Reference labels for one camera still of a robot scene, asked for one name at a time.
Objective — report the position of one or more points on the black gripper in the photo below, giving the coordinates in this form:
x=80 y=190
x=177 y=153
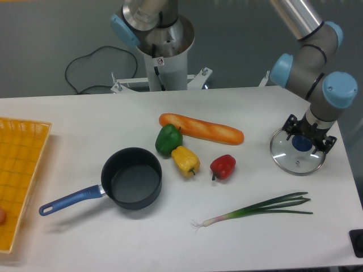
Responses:
x=320 y=141

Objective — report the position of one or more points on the glass lid blue knob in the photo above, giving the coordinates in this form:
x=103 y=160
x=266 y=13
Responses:
x=295 y=154

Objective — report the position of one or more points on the green bell pepper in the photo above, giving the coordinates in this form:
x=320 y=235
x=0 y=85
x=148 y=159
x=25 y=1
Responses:
x=168 y=139

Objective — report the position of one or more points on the yellow bell pepper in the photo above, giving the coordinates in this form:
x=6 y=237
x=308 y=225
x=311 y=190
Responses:
x=186 y=161

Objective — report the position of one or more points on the orange baguette bread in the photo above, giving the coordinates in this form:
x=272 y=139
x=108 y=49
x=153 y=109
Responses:
x=202 y=129

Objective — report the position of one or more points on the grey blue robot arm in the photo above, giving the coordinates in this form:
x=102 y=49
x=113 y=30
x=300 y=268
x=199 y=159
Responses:
x=300 y=74

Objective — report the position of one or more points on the red bell pepper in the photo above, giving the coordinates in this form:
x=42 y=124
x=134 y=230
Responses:
x=222 y=167

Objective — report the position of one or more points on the black saucepan blue handle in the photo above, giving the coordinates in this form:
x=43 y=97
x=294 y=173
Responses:
x=131 y=177

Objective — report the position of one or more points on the black device at table corner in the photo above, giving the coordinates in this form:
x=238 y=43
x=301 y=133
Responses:
x=356 y=237

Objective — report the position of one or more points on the green spring onion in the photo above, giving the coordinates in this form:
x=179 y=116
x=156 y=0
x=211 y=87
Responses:
x=276 y=205

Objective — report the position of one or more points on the yellow woven basket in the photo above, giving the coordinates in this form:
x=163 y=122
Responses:
x=22 y=145

